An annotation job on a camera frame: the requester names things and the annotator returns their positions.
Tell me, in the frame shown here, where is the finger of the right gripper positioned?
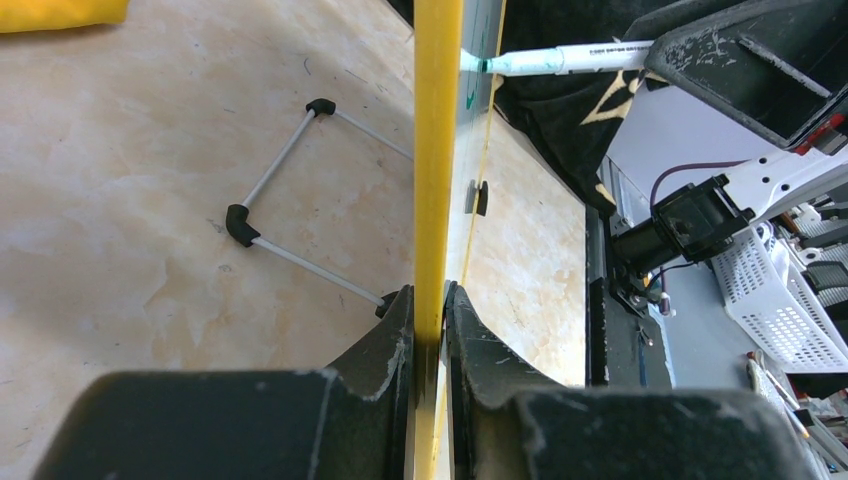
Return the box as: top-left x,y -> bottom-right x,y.
645,0 -> 847,149

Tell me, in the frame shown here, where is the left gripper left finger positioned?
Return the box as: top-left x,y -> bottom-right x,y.
34,286 -> 414,479

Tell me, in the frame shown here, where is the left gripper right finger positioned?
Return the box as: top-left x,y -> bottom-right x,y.
445,284 -> 805,479

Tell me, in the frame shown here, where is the green whiteboard marker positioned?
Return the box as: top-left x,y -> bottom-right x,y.
459,41 -> 654,77

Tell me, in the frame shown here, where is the yellow-framed whiteboard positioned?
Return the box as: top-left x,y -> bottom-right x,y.
413,1 -> 506,479

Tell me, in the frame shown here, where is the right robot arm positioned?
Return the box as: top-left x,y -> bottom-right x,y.
611,1 -> 847,273

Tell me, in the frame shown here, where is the black floral blanket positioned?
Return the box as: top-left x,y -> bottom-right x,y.
495,1 -> 666,215

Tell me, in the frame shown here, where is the white perforated plastic basket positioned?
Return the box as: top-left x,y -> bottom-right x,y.
711,222 -> 847,374

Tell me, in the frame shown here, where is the folded yellow cloth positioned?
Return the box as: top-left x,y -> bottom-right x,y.
1,0 -> 129,34

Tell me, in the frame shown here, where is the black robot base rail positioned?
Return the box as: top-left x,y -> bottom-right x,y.
584,158 -> 674,392

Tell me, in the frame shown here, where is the whiteboard wire stand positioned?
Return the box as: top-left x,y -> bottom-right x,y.
225,98 -> 413,316

